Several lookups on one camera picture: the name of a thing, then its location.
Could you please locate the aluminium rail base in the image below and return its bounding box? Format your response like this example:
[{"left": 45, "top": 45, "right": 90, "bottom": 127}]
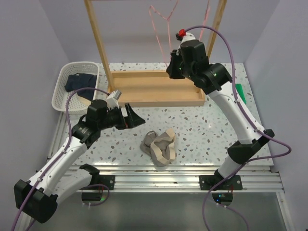
[{"left": 31, "top": 113, "right": 287, "bottom": 193}]

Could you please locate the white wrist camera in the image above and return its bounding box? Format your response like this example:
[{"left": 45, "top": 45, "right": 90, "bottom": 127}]
[
  {"left": 176, "top": 29, "right": 196, "bottom": 48},
  {"left": 106, "top": 90, "right": 122, "bottom": 109}
]

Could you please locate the white plastic basket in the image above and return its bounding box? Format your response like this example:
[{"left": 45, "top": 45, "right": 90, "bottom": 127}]
[{"left": 51, "top": 62, "right": 100, "bottom": 114}]

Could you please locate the pink wire hanger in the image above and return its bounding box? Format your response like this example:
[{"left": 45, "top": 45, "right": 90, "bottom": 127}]
[{"left": 199, "top": 0, "right": 211, "bottom": 40}]

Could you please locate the navy blue underwear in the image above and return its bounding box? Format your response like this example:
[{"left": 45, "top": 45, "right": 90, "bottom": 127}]
[{"left": 64, "top": 73, "right": 97, "bottom": 106}]

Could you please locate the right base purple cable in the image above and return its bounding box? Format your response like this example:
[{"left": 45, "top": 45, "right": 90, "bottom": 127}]
[{"left": 216, "top": 187, "right": 250, "bottom": 231}]

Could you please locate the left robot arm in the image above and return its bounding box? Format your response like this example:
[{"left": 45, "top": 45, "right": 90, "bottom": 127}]
[{"left": 13, "top": 100, "right": 145, "bottom": 223}]

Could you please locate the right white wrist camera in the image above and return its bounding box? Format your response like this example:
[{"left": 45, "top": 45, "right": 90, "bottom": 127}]
[{"left": 176, "top": 29, "right": 196, "bottom": 48}]

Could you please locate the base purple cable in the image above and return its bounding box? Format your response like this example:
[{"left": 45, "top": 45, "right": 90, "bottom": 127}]
[
  {"left": 81, "top": 183, "right": 110, "bottom": 208},
  {"left": 216, "top": 187, "right": 250, "bottom": 231}
]

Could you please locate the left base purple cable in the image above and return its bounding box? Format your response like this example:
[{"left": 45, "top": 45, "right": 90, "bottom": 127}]
[{"left": 81, "top": 183, "right": 110, "bottom": 208}]

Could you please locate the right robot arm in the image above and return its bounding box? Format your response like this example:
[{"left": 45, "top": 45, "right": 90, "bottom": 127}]
[{"left": 167, "top": 39, "right": 274, "bottom": 189}]

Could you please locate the grey beige underwear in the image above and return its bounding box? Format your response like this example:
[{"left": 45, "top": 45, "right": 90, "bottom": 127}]
[{"left": 140, "top": 128, "right": 176, "bottom": 167}]

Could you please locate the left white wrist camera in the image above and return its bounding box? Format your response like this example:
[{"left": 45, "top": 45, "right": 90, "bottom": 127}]
[{"left": 106, "top": 90, "right": 122, "bottom": 109}]

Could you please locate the wooden clothes rack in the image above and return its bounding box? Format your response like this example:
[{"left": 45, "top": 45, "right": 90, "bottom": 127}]
[{"left": 83, "top": 0, "right": 228, "bottom": 108}]

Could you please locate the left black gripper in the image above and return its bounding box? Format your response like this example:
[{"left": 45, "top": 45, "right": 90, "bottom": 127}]
[{"left": 98, "top": 103, "right": 145, "bottom": 130}]

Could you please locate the green plastic bin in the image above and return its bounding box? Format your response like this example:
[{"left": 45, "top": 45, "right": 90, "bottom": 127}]
[{"left": 235, "top": 83, "right": 246, "bottom": 104}]

